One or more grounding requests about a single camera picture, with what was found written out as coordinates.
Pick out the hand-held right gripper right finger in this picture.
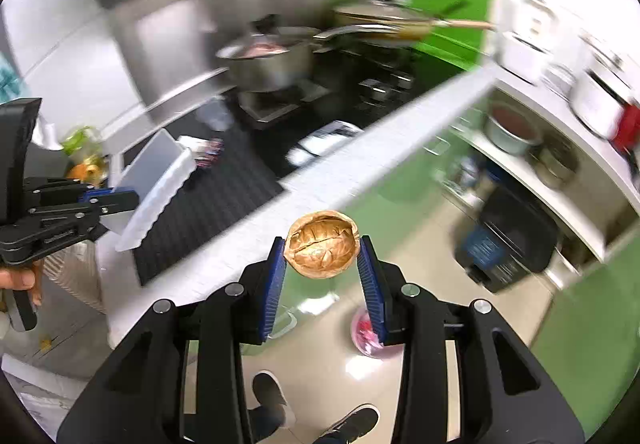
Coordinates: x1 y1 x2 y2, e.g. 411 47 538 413
357 235 586 444

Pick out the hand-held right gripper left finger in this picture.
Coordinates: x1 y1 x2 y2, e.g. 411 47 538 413
56 237 288 444

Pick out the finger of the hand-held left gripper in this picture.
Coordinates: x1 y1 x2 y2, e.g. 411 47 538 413
26 175 141 219
39 213 114 253

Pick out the pink wastebasket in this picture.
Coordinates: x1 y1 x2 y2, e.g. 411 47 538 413
350 307 406 360

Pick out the long translucent plastic container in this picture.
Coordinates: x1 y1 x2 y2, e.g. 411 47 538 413
114 129 197 253

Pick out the walnut shell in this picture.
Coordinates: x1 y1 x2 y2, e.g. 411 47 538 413
283 210 362 280

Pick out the white printed paper packet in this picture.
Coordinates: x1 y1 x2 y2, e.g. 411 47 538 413
177 135 211 160

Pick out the person's left hand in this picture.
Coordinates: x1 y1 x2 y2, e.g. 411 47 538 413
0 268 44 308

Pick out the brown striped cloth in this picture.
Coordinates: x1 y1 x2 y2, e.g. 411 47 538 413
42 239 109 315

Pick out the teal patterned cloth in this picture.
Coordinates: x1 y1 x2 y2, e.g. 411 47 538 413
0 52 21 98

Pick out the black white-soled shoe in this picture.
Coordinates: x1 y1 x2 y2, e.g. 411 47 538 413
317 404 381 444
251 371 296 427

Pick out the green kitchen cabinet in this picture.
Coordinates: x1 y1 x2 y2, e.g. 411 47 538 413
530 244 640 425
280 94 501 305

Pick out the black white-striped mat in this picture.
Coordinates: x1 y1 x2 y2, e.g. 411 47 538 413
132 124 286 287

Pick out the black pink-printed tube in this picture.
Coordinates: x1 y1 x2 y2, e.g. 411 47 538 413
197 138 226 170

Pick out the clear plastic cup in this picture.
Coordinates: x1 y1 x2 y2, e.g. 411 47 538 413
197 99 236 133

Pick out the black bin with blue label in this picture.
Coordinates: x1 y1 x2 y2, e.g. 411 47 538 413
455 184 561 295

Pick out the white printed card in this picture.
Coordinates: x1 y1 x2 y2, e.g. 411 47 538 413
287 121 362 165

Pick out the black gas stove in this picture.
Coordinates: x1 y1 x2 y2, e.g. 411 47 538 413
225 44 436 180

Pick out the small steel pot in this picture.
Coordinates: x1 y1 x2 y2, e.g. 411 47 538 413
530 139 581 190

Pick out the glass pot lid black knob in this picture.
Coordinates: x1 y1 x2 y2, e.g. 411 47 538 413
217 16 321 60

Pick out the white open shelf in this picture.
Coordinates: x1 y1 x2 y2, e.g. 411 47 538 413
450 69 640 265

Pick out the white rice cooker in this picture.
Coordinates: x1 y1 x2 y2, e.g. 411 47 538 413
570 37 634 140

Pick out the red kitchen item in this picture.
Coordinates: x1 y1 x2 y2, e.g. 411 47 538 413
612 104 640 153

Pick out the steel pot with long handle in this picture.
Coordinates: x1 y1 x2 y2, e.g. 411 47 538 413
216 24 398 93

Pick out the gold frying pan wooden handle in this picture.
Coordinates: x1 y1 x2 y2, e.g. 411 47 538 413
332 2 497 48

